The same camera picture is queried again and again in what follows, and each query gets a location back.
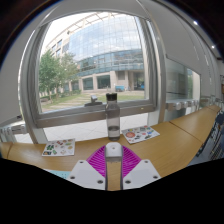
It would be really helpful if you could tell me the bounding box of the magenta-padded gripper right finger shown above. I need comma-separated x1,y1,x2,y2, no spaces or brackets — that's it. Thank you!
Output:
119,145,163,191

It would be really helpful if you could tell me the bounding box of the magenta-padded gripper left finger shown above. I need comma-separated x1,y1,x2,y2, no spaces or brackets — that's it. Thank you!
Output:
66,145,109,191

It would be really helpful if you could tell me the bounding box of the white charger block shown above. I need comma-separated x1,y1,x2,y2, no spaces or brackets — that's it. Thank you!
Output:
104,142,124,164

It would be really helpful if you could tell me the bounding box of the white sticker sheet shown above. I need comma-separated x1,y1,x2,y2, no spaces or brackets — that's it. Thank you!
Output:
41,138,76,157
121,125,161,145

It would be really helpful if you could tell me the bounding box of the clear bottle with black cap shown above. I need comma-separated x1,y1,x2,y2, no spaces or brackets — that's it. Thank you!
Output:
105,92,121,142

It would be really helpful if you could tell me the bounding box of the blue chair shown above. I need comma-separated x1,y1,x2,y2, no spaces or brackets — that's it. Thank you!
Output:
196,111,224,162

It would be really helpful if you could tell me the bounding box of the green tree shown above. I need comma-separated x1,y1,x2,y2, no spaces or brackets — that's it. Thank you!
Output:
38,49,80,101

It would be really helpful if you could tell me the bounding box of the glass office building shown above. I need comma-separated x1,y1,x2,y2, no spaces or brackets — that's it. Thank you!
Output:
44,12,146,94

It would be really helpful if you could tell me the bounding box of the grey window frame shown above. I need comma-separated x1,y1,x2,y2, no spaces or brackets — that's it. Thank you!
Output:
19,0,168,145

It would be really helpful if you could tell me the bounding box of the dark window handle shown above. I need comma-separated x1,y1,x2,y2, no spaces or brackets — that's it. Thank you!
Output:
84,94,104,108

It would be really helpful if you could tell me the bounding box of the row of white wall sockets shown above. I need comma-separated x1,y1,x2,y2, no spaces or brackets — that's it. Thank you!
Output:
165,98,201,113

